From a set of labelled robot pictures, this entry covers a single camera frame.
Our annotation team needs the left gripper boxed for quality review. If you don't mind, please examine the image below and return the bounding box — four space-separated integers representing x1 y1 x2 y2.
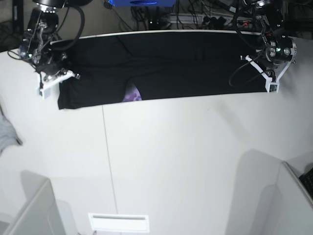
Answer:
263 36 297 69

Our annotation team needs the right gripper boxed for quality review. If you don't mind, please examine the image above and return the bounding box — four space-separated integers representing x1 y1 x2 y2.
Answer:
34 52 80 82

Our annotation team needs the black T-shirt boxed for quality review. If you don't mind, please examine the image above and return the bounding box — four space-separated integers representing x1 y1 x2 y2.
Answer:
58 30 266 109

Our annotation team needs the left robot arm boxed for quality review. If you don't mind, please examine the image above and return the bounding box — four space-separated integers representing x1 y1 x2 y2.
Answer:
232 0 297 65

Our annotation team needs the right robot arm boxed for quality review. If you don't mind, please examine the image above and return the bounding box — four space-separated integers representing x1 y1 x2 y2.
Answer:
15 0 85 83

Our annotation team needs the black panel at left top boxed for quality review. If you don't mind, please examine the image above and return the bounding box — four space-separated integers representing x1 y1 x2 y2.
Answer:
12 0 24 33

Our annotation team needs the grey cloth at left edge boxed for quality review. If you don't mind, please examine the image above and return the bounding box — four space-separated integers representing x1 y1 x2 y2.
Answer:
0 105 23 155

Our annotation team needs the blue box at top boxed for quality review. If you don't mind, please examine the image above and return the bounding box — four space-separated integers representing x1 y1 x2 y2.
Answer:
107 0 176 7

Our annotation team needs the black keyboard at right edge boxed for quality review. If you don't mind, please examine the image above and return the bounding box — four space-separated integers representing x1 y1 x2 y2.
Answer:
299 169 313 196

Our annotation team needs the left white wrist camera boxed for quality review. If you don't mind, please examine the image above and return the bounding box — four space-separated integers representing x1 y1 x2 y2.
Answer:
240 55 294 93

